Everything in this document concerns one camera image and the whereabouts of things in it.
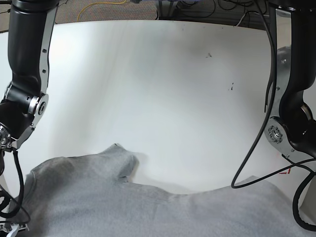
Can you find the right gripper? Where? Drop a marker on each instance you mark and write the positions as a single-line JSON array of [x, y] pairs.
[[11, 229]]

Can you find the grey t-shirt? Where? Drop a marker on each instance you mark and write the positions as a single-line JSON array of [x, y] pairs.
[[90, 196]]

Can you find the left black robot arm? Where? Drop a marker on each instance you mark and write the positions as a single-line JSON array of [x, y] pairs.
[[291, 127]]

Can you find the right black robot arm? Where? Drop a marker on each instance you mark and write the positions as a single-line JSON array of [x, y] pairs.
[[25, 99]]

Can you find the red tape rectangle marking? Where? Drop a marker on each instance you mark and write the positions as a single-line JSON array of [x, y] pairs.
[[286, 171]]

